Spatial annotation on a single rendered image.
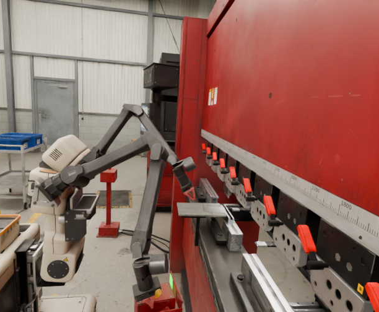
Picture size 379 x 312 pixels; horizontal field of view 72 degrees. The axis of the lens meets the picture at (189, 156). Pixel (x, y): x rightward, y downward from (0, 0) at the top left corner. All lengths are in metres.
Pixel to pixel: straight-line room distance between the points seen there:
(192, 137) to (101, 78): 6.57
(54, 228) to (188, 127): 1.32
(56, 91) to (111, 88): 1.60
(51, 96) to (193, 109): 6.95
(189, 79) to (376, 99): 1.86
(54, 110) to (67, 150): 7.52
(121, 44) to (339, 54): 8.21
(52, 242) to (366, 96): 1.39
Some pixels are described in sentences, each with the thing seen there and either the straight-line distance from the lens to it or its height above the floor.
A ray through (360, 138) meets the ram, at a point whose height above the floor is 1.52.
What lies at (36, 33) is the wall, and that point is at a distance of 9.19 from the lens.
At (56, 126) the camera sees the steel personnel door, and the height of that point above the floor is 0.82.
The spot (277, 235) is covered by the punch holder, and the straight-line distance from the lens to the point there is 0.83.
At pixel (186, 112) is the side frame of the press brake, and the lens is 2.26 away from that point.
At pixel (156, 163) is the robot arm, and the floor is 1.34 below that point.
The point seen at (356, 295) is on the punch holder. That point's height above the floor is 1.25.
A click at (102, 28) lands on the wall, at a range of 8.86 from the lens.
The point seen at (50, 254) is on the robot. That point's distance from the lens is 1.54.
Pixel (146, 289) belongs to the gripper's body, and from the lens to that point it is 1.08.
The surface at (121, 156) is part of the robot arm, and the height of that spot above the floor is 1.34.
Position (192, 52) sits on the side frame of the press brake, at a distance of 2.32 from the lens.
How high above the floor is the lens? 1.55
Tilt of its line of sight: 10 degrees down
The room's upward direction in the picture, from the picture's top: 4 degrees clockwise
